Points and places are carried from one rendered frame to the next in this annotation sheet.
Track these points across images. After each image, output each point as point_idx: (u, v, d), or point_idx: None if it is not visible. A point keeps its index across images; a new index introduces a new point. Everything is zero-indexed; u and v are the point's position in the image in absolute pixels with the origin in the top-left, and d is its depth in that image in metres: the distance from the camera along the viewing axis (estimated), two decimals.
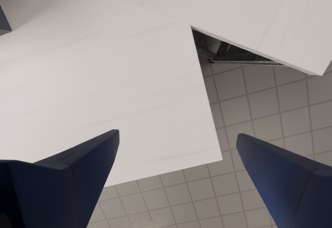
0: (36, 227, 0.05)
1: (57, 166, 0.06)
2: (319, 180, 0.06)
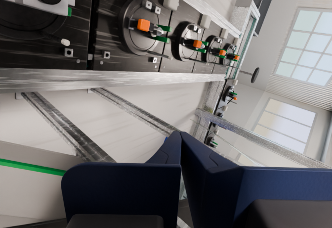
0: None
1: None
2: (210, 178, 0.06)
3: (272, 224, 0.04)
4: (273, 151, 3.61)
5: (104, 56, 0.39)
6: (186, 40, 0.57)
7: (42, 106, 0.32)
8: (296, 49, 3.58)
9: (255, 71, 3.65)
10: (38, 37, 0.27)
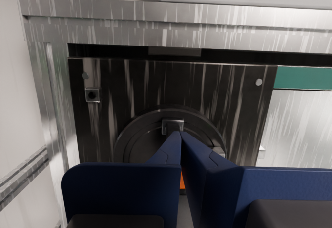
0: None
1: None
2: (210, 178, 0.06)
3: (272, 224, 0.04)
4: None
5: None
6: None
7: (20, 177, 0.22)
8: None
9: None
10: None
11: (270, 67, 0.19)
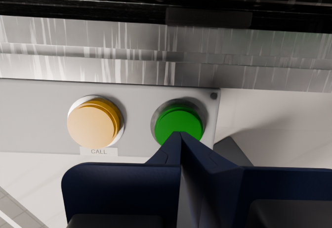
0: None
1: None
2: (210, 178, 0.06)
3: (272, 224, 0.04)
4: None
5: None
6: None
7: None
8: None
9: None
10: None
11: None
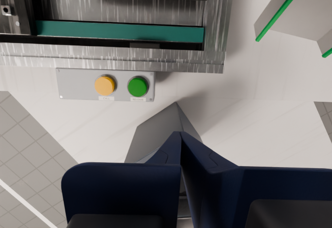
0: None
1: None
2: (210, 178, 0.06)
3: (272, 224, 0.04)
4: None
5: None
6: None
7: None
8: None
9: None
10: None
11: None
